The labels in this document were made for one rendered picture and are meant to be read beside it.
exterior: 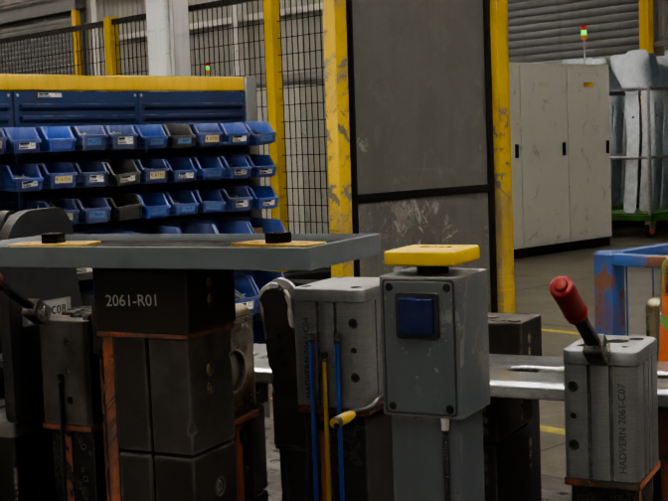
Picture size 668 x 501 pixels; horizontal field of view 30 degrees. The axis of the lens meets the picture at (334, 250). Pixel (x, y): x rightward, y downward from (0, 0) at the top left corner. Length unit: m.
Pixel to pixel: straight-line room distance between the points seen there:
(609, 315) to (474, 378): 2.23
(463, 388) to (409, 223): 3.69
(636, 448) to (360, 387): 0.26
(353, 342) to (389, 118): 3.40
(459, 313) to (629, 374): 0.20
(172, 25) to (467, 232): 2.18
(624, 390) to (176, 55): 5.45
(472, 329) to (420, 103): 3.71
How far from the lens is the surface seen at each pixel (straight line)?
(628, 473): 1.12
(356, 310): 1.18
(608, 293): 3.22
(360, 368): 1.18
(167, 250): 1.04
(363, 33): 4.48
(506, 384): 1.26
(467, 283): 0.98
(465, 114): 4.89
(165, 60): 6.39
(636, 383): 1.11
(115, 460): 1.15
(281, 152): 6.05
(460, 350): 0.97
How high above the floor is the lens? 1.25
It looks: 5 degrees down
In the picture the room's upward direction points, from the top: 2 degrees counter-clockwise
